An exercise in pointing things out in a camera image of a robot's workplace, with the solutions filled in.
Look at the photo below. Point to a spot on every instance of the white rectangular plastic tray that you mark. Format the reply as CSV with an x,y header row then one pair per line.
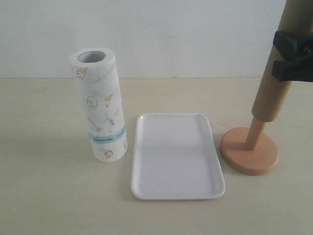
x,y
175,158

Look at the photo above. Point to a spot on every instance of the brown cardboard tube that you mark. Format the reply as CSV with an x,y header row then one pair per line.
x,y
297,18

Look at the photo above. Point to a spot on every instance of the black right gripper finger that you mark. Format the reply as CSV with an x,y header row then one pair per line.
x,y
293,71
291,46

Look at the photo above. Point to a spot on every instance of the printed paper towel roll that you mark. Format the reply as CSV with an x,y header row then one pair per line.
x,y
96,78

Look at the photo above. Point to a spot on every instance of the wooden paper towel holder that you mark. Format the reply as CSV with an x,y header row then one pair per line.
x,y
248,150

